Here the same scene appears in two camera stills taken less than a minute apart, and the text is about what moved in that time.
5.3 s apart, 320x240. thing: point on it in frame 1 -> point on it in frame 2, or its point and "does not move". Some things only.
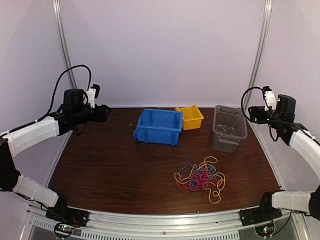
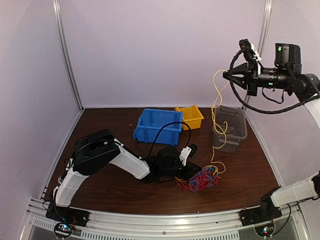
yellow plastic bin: x=192 y=117 does not move
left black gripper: x=100 y=116 -> x=190 y=171
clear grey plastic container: x=229 y=128 does not move
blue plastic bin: x=159 y=126 does not move
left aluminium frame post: x=63 y=37 does not move
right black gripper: x=253 y=114 -> x=246 y=69
